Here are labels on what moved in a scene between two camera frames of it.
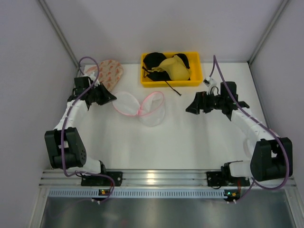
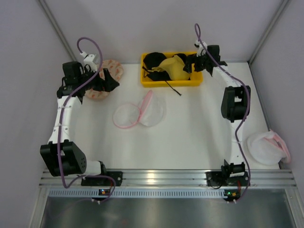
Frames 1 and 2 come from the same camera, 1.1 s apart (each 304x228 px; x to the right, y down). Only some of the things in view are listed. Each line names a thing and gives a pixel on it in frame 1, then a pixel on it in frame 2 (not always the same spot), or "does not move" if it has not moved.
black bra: x=153 y=60 does not move
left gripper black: x=99 y=94 to x=104 y=80
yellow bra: x=176 y=68 does not move
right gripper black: x=203 y=102 to x=198 y=63
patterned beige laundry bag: x=110 y=73 does not move
